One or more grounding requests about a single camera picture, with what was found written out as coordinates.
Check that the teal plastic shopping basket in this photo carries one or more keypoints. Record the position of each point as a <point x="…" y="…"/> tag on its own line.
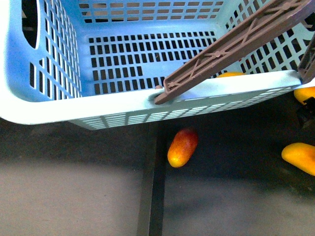
<point x="107" y="63"/>

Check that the yellow lemon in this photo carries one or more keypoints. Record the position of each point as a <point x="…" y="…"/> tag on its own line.
<point x="230" y="74"/>

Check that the yellow mango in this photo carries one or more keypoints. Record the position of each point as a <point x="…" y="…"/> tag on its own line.
<point x="300" y="155"/>
<point x="303" y="94"/>

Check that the red orange mango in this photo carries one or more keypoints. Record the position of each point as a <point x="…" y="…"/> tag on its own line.
<point x="182" y="147"/>

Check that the black mango tray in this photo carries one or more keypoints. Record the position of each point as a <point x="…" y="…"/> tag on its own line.
<point x="236" y="183"/>

